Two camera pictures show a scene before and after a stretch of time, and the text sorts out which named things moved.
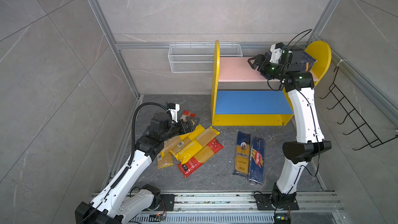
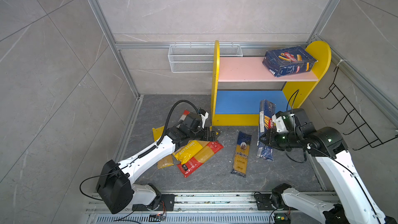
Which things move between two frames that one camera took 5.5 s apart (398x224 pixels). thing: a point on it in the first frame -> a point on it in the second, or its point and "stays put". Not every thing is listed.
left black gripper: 189,128 -> 208,137
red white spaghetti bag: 187,113 stays put
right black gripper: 262,67 -> 269,140
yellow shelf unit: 243,96 stays put
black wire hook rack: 372,140 stays put
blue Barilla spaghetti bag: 256,166 -> 267,110
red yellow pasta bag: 207,151 stays put
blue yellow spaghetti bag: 242,155 stays put
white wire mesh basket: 188,58 stays put
